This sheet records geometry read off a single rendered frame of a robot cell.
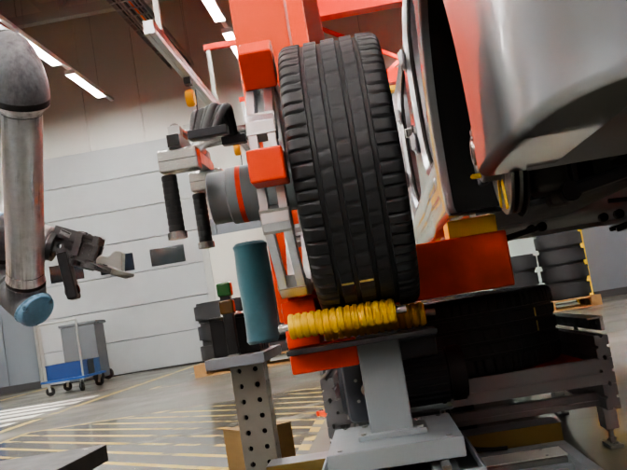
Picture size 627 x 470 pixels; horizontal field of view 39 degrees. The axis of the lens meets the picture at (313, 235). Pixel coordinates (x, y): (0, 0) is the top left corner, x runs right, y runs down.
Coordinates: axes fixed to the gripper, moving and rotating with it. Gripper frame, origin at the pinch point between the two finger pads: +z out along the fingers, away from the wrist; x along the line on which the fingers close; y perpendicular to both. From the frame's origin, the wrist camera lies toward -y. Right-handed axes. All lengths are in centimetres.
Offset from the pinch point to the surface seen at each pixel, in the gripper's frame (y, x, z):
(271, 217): 21.1, -23.1, 30.6
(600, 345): 18, 47, 128
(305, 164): 33, -30, 35
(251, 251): 14.6, 12.4, 25.6
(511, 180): 45, -16, 79
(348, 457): -24, -17, 61
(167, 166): 26.6, -13.8, 4.1
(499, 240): 38, 39, 90
